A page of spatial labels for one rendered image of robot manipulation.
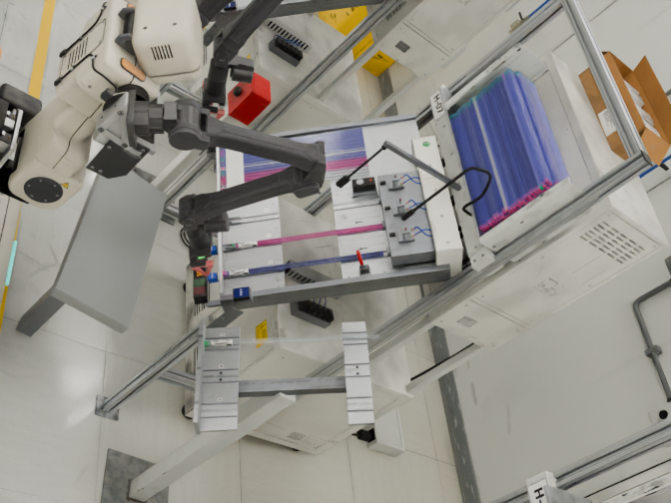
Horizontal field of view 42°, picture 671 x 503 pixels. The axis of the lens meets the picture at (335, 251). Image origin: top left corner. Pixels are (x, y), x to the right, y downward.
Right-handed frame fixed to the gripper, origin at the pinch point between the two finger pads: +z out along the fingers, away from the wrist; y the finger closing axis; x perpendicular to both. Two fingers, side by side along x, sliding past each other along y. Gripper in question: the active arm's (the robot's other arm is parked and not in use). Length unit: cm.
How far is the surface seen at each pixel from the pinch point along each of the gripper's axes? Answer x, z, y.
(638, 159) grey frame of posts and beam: -123, -34, -12
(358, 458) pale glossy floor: -38, 150, 1
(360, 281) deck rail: -46.1, 7.8, -9.6
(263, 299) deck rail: -15.6, 10.5, -9.6
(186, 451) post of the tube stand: 15, 44, -40
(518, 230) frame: -93, -9, -11
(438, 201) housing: -74, 0, 12
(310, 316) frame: -28, 45, 6
